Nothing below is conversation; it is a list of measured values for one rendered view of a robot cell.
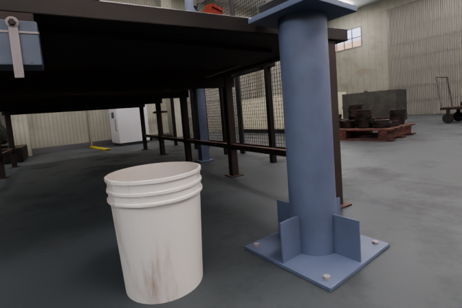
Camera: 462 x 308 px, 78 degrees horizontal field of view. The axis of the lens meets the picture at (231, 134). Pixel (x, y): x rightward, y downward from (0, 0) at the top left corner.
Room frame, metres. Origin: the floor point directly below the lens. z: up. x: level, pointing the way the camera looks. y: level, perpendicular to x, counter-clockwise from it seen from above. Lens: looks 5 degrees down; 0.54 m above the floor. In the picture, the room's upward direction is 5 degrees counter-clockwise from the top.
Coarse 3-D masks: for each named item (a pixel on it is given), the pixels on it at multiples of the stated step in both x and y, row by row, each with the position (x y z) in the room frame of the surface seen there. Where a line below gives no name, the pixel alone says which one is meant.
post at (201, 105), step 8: (184, 0) 3.29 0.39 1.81; (192, 0) 3.24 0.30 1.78; (192, 8) 3.23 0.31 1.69; (200, 96) 3.23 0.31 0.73; (200, 104) 3.23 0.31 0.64; (200, 112) 3.22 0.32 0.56; (200, 120) 3.22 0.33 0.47; (200, 128) 3.21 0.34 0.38; (200, 136) 3.21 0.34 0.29; (200, 144) 3.22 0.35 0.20; (200, 152) 3.23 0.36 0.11; (208, 152) 3.25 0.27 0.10; (200, 160) 3.25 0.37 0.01; (208, 160) 3.21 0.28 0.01
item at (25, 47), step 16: (0, 16) 0.79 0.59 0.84; (16, 16) 0.81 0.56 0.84; (32, 16) 0.83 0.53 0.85; (0, 32) 0.78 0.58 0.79; (16, 32) 0.79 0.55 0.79; (32, 32) 0.81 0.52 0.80; (0, 48) 0.78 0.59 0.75; (16, 48) 0.79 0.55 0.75; (32, 48) 0.81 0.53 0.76; (0, 64) 0.77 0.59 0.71; (16, 64) 0.79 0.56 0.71; (32, 64) 0.81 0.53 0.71
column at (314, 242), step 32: (320, 0) 0.89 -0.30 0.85; (288, 32) 0.99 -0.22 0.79; (320, 32) 0.97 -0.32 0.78; (288, 64) 1.00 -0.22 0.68; (320, 64) 0.97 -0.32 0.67; (288, 96) 1.01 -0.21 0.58; (320, 96) 0.97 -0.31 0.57; (288, 128) 1.02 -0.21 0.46; (320, 128) 0.97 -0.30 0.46; (288, 160) 1.03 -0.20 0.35; (320, 160) 0.96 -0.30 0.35; (320, 192) 0.96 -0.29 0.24; (288, 224) 0.96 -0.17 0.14; (320, 224) 0.96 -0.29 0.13; (352, 224) 0.92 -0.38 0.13; (288, 256) 0.95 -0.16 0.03; (320, 256) 0.96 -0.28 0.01; (352, 256) 0.93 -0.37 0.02
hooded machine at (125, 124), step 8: (112, 112) 6.15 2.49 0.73; (120, 112) 5.99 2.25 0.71; (128, 112) 6.09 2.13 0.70; (136, 112) 6.19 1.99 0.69; (144, 112) 6.31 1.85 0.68; (112, 120) 6.21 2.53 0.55; (120, 120) 5.98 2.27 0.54; (128, 120) 6.08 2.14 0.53; (136, 120) 6.18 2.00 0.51; (112, 128) 6.26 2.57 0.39; (120, 128) 5.97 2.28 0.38; (128, 128) 6.06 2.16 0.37; (136, 128) 6.17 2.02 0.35; (112, 136) 6.32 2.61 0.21; (120, 136) 5.96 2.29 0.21; (128, 136) 6.05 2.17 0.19; (136, 136) 6.16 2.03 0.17; (120, 144) 6.04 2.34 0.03; (128, 144) 6.08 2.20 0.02
